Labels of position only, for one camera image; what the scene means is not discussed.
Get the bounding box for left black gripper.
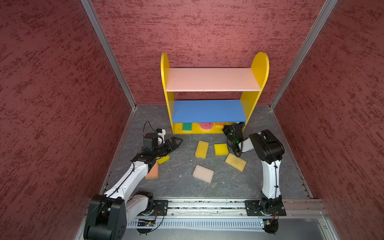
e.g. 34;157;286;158
153;136;183;157

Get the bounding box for bright yellow sponge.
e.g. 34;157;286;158
157;156;170;165
214;144;229;156

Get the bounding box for green yellow sponge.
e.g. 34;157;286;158
182;123;193;132

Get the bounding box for smiley face sponge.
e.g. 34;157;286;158
198;123;214;132

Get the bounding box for dark yellow sponge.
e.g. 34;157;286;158
195;141;209;159

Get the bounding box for salmon pink sponge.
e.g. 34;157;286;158
145;163;159;180

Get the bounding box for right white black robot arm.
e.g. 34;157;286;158
223;122;285;216

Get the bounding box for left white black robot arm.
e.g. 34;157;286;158
83;132;183;240

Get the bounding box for yellow shelf pink blue boards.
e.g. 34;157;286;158
161;52;270;135

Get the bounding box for tan yellow sponge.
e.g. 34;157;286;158
225;154;247;172

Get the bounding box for pale pink sponge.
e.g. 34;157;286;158
193;165;214;184

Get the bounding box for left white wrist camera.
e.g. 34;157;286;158
156;128;166;146

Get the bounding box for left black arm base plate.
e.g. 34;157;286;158
145;200;169;216

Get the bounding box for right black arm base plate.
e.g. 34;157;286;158
245;199;287;217

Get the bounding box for left circuit board with wires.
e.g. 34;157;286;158
136;209;166;235

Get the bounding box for circuit board with wires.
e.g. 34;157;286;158
263;213;279;235
136;209;166;235

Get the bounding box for right circuit board with wires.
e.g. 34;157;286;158
263;213;279;235

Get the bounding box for right aluminium corner post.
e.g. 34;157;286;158
269;0;338;112

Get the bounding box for aluminium corner post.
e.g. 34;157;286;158
81;0;137;111
269;0;338;112

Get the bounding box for left aluminium corner post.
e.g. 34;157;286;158
81;0;137;111

